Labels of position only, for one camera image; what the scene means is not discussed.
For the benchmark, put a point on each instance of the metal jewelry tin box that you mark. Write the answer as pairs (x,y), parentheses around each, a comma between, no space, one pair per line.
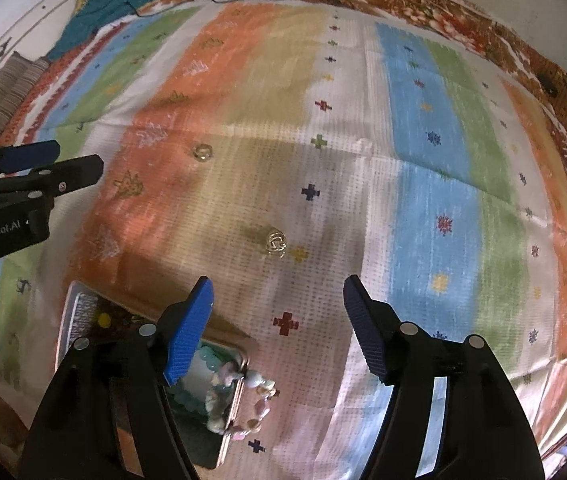
(201,370)

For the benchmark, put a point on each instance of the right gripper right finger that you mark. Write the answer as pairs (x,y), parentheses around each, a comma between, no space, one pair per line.
(376,327)

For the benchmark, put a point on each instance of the colourful striped blanket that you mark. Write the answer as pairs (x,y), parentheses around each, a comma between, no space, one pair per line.
(415,143)

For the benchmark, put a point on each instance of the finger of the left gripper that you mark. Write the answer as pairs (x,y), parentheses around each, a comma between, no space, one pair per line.
(68,176)
(28,156)

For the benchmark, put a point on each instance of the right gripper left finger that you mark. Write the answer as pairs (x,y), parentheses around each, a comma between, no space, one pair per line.
(180,329)

